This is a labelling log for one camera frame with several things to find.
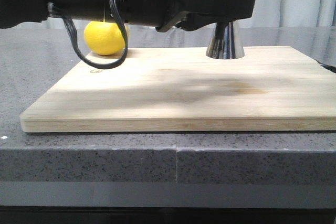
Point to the steel double jigger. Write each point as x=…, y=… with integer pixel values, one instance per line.
x=225, y=42

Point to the yellow lemon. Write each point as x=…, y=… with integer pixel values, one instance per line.
x=103, y=38

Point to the light wooden cutting board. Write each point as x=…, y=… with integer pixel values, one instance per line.
x=180, y=89

